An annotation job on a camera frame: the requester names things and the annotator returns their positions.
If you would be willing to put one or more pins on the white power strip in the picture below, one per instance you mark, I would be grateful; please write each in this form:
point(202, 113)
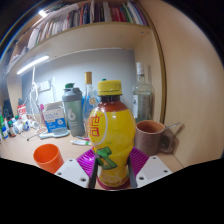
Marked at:
point(44, 86)

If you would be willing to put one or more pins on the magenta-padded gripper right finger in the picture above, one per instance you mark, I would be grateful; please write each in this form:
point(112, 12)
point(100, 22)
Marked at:
point(151, 168)

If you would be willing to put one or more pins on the red and white canister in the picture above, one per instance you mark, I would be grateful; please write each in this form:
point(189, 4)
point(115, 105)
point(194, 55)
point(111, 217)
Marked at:
point(22, 110)

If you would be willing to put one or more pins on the yellow drink bottle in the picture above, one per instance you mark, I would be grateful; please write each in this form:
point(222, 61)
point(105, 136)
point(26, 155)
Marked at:
point(111, 130)

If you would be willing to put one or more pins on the blue and white carton box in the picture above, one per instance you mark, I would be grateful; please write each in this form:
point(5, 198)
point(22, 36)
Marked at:
point(54, 118)

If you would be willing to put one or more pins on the white LED light bar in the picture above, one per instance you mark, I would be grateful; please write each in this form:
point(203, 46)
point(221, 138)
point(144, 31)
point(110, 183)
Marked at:
point(42, 13)
point(33, 64)

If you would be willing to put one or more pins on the clear glass bottle white cap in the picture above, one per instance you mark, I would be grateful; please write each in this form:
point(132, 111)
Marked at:
point(143, 96)

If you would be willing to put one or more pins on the white tube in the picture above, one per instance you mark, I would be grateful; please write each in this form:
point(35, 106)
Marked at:
point(80, 142)

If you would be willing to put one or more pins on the orange plastic cup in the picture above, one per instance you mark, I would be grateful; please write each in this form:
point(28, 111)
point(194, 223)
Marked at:
point(48, 158)

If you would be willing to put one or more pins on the grey shaker bottle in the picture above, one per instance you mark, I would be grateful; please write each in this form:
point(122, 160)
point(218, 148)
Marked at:
point(74, 113)

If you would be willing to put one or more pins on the blue and white small bottle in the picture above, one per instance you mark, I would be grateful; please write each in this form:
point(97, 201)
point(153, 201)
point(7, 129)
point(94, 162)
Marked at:
point(4, 131)

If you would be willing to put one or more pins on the wooden shelf unit with books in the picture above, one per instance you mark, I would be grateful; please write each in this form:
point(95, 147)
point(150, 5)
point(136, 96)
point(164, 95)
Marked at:
point(100, 33)

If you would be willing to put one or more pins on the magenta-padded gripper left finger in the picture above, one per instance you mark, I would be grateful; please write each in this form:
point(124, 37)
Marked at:
point(71, 170)

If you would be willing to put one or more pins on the white hairbrush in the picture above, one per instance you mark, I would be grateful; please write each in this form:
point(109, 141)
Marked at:
point(55, 134)

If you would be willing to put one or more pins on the brown ceramic mug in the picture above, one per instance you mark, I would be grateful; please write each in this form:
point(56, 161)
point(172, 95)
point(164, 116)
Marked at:
point(148, 140)

